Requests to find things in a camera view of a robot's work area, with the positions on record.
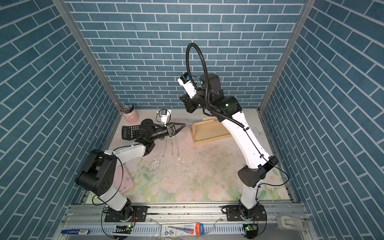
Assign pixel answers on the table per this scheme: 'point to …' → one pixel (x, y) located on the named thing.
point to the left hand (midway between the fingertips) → (187, 128)
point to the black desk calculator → (130, 132)
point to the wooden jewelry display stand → (210, 130)
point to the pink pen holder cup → (131, 117)
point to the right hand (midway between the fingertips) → (183, 98)
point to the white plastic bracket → (286, 223)
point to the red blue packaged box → (182, 229)
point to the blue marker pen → (75, 232)
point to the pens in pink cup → (127, 109)
